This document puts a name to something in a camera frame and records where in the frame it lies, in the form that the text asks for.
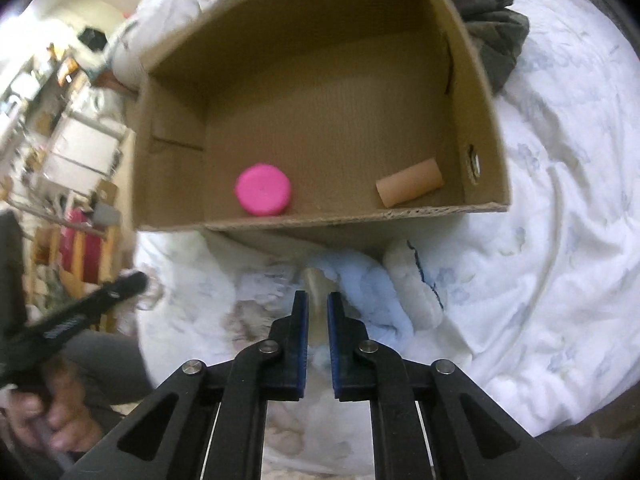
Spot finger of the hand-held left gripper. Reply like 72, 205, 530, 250
27, 270, 149, 361

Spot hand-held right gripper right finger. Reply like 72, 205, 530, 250
327, 291, 576, 480

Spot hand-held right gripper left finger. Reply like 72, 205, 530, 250
62, 290, 308, 480

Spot cream soft toy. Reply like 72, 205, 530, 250
300, 267, 342, 356

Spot brown cardboard box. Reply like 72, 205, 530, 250
131, 0, 512, 261

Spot person's left hand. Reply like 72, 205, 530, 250
9, 357, 107, 463

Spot wooden rack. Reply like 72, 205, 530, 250
27, 180, 126, 333

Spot pink cloth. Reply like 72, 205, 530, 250
59, 209, 102, 285

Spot person's grey trousers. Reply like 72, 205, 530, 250
55, 331, 153, 441

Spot light blue plush toy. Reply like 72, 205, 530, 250
306, 251, 416, 347

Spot white plush with blue stitching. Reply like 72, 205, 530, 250
382, 239, 446, 332

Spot cluttered white shelf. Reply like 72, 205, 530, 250
0, 35, 132, 211

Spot white printed duvet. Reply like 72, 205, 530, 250
134, 0, 637, 477

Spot black bag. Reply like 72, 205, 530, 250
79, 26, 109, 55

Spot white crumpled pillow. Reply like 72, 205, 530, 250
106, 0, 238, 93

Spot olive green cloth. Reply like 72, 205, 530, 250
452, 0, 531, 95

